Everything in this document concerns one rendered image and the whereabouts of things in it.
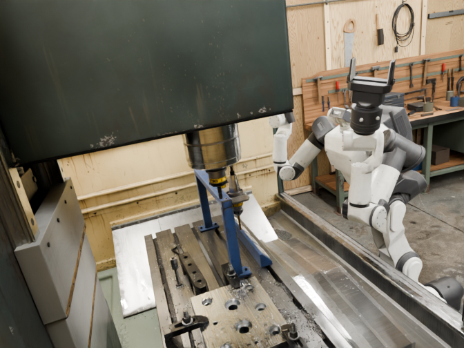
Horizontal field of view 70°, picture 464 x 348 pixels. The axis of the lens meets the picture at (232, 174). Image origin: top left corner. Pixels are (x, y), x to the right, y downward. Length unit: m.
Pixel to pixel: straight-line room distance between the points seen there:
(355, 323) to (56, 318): 1.00
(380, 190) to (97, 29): 0.98
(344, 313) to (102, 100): 1.13
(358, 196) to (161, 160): 1.19
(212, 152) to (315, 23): 3.26
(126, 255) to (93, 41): 1.38
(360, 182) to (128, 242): 1.34
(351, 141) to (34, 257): 0.90
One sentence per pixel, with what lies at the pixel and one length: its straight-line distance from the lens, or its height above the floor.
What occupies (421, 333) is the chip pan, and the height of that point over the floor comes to 0.67.
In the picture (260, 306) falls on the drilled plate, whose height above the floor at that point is 0.98.
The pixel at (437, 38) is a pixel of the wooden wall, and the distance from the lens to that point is 4.92.
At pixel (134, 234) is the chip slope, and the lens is 2.03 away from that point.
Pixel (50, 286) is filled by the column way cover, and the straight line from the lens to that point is 0.79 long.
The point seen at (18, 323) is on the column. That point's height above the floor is 1.32.
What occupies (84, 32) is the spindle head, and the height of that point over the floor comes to 1.79.
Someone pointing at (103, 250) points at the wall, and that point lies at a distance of 2.16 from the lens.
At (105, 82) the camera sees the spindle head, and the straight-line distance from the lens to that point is 0.77.
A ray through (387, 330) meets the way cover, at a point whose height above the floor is 0.70.
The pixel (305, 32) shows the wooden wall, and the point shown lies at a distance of 3.96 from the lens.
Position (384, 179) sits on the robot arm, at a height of 1.23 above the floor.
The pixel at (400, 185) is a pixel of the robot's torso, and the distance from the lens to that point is 1.66.
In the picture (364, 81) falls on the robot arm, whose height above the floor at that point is 1.58.
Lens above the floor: 1.70
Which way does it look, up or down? 19 degrees down
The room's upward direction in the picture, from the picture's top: 8 degrees counter-clockwise
